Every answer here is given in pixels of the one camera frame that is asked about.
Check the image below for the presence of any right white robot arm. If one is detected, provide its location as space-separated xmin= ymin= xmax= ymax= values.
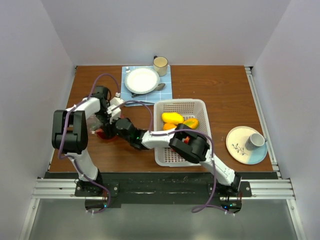
xmin=103 ymin=118 xmax=242 ymax=197

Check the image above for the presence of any orange green fake mango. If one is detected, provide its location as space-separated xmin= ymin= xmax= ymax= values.
xmin=183 ymin=118 xmax=199 ymax=130

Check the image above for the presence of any white round plate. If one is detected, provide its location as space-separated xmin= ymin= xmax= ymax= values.
xmin=124 ymin=67 xmax=160 ymax=94

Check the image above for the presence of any metal spoon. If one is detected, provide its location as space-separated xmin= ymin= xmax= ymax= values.
xmin=131 ymin=83 xmax=166 ymax=98

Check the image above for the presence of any clear zip top bag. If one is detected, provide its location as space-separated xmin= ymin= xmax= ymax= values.
xmin=86 ymin=112 xmax=119 ymax=141

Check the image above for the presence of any white plastic basket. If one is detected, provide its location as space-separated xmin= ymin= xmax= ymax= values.
xmin=153 ymin=98 xmax=212 ymax=167

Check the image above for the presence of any small orange fake fruit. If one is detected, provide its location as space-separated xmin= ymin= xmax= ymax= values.
xmin=163 ymin=123 xmax=177 ymax=131

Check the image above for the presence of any fake strawberries bunch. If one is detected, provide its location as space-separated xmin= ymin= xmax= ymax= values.
xmin=170 ymin=136 xmax=190 ymax=153

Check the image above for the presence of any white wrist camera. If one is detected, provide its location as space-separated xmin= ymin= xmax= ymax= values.
xmin=107 ymin=104 xmax=122 ymax=124
xmin=108 ymin=96 xmax=125 ymax=110

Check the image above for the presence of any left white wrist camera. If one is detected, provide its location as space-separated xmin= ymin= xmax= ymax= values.
xmin=108 ymin=96 xmax=125 ymax=110

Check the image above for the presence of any floral cream blue plate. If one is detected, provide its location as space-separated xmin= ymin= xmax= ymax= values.
xmin=225 ymin=126 xmax=268 ymax=165

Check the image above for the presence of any grey teacup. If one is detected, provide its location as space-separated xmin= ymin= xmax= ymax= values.
xmin=245 ymin=133 xmax=268 ymax=151

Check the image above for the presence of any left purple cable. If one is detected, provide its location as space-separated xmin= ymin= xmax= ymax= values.
xmin=57 ymin=73 xmax=120 ymax=214

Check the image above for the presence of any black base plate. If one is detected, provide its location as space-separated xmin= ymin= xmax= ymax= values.
xmin=74 ymin=172 xmax=252 ymax=210

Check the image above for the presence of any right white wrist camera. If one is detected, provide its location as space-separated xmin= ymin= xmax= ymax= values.
xmin=107 ymin=104 xmax=122 ymax=124

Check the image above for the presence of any cream mug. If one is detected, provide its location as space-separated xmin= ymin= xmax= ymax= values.
xmin=153 ymin=56 xmax=169 ymax=77

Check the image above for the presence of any yellow fake mango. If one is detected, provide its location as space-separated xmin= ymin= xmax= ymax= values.
xmin=161 ymin=112 xmax=184 ymax=125

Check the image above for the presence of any fake red apple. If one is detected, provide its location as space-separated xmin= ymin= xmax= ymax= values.
xmin=95 ymin=128 xmax=118 ymax=142

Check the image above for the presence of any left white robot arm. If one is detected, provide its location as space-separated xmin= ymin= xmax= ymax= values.
xmin=51 ymin=86 xmax=113 ymax=196

